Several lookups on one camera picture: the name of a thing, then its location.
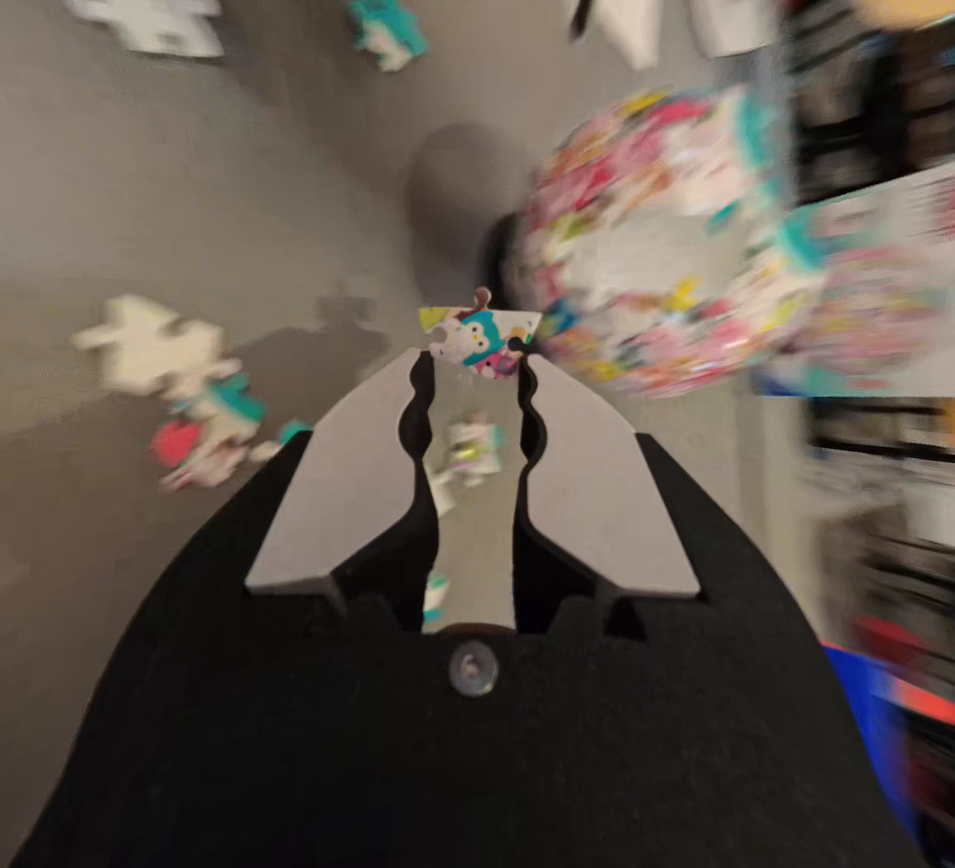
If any colourful puzzle piece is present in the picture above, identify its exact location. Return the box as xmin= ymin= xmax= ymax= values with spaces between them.
xmin=446 ymin=415 xmax=508 ymax=489
xmin=418 ymin=286 xmax=544 ymax=380

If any blue storage bin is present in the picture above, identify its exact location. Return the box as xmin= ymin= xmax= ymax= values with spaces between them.
xmin=821 ymin=640 xmax=926 ymax=839

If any pink teal puzzle piece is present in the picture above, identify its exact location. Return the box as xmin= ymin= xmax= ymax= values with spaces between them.
xmin=149 ymin=372 xmax=270 ymax=492

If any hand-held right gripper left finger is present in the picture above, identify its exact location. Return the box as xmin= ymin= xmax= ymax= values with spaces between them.
xmin=245 ymin=348 xmax=441 ymax=634

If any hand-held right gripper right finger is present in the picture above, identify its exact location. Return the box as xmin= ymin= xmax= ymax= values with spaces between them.
xmin=511 ymin=353 xmax=702 ymax=634

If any colourful puzzle ball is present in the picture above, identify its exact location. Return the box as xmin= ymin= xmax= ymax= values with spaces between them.
xmin=515 ymin=85 xmax=829 ymax=399

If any teal white puzzle piece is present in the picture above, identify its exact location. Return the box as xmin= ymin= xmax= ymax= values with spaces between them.
xmin=250 ymin=419 xmax=314 ymax=462

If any puzzle box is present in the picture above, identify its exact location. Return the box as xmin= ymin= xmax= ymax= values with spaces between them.
xmin=754 ymin=167 xmax=955 ymax=399

